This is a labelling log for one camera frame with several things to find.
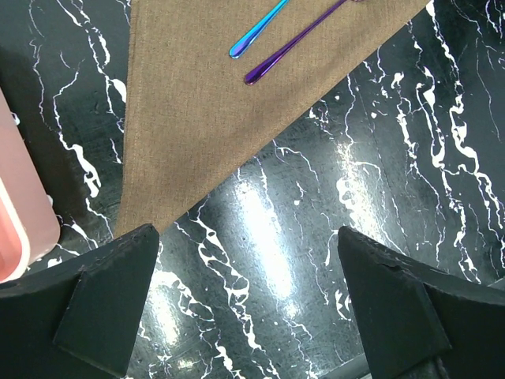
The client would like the brown fabric napkin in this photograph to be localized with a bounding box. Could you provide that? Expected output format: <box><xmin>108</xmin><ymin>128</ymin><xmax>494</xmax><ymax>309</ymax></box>
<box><xmin>114</xmin><ymin>1</ymin><xmax>425</xmax><ymax>235</ymax></box>

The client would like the pink divided organizer tray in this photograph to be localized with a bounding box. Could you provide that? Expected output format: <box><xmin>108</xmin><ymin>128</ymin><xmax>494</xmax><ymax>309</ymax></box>
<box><xmin>1</xmin><ymin>96</ymin><xmax>60</xmax><ymax>283</ymax></box>

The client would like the purple iridescent spoon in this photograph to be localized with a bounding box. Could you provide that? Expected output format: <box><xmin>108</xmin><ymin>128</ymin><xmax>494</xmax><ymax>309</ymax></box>
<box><xmin>244</xmin><ymin>0</ymin><xmax>346</xmax><ymax>85</ymax></box>

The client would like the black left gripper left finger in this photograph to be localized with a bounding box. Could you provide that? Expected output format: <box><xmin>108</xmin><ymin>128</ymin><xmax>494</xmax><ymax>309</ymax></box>
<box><xmin>1</xmin><ymin>224</ymin><xmax>159</xmax><ymax>378</ymax></box>

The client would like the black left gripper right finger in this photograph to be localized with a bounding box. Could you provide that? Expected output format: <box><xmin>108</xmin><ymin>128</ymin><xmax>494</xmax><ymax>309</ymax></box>
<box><xmin>338</xmin><ymin>227</ymin><xmax>504</xmax><ymax>378</ymax></box>

